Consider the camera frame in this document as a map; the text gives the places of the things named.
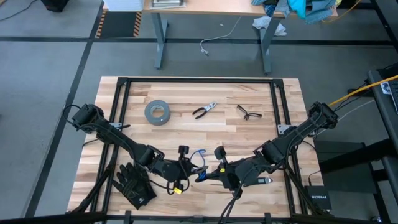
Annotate black Netgear network switch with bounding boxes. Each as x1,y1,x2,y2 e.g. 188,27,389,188
304,185,333,210

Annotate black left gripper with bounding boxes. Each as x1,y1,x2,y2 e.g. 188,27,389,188
160,145,208,195

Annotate white box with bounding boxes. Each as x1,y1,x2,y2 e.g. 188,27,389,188
103,0,146,12

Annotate black hazard-striped floor mat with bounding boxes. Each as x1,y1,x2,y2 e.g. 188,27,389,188
95,11,143,39

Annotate thick yellow cable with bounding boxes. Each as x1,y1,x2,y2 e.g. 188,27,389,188
328,74,398,107

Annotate grey duct tape roll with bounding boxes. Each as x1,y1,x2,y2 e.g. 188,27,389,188
144,99,172,126

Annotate pile of clothes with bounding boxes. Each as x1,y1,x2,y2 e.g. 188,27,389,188
251,0,338,25

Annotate black plastic wire spool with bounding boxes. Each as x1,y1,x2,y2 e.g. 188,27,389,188
193,165,210,184

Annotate white cloth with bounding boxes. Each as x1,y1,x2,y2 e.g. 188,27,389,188
252,16,287,37

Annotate black-handled pliers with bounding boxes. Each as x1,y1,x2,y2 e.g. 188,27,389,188
192,101,218,120

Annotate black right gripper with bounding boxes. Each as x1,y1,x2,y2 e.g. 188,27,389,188
195,146,259,200

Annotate grey cable on floor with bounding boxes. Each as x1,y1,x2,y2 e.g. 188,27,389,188
200,15,243,57

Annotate black utility knife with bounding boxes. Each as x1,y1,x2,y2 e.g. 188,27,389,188
245,177,274,188

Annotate clear safety glasses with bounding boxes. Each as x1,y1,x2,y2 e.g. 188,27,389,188
236,104,263,121

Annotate black work glove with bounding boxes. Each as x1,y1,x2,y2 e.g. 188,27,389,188
112,162,157,210

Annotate blue cord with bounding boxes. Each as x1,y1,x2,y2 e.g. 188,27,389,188
190,149,208,184

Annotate wooden desk with grey legs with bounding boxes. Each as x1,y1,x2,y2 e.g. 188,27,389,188
102,0,338,75

